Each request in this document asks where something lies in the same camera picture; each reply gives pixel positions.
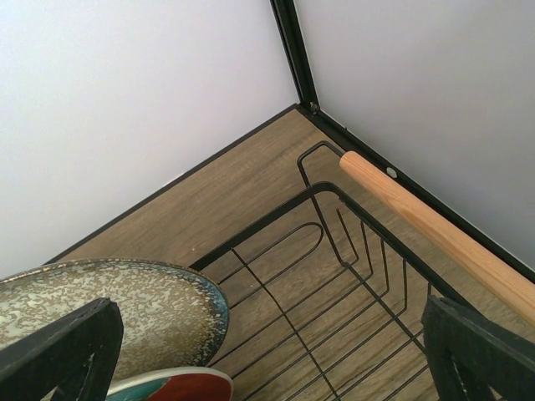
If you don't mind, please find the right wooden rack handle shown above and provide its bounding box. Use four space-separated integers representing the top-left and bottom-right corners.
339 151 534 324

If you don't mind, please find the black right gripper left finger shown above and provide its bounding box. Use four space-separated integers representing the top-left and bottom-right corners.
1 297 124 400

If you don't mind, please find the red and teal floral plate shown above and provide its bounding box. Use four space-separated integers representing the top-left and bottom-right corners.
106 367 234 401

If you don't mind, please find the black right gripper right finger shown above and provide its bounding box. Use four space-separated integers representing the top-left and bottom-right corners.
421 295 534 400

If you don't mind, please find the black wire dish rack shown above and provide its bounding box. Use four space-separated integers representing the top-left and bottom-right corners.
187 140 502 401

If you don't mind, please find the speckled beige blue-rimmed plate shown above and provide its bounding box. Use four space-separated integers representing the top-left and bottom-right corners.
1 258 230 381

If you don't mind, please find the black metal enclosure frame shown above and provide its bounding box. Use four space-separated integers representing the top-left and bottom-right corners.
48 1 534 281

